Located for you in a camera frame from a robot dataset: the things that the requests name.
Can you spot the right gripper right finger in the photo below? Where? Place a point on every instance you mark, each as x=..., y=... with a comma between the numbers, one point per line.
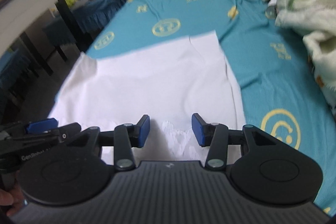
x=215, y=137

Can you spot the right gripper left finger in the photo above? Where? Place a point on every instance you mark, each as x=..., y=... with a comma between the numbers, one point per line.
x=126, y=137

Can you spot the white t-shirt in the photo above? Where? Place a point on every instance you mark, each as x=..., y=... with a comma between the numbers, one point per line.
x=169, y=82

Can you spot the person's left hand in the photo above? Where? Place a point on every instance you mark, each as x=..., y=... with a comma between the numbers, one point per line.
x=13, y=198

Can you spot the teal patterned bed sheet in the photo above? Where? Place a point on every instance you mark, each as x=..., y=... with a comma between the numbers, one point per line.
x=279, y=92

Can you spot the light green fleece blanket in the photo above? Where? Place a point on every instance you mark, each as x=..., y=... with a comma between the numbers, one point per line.
x=314, y=20

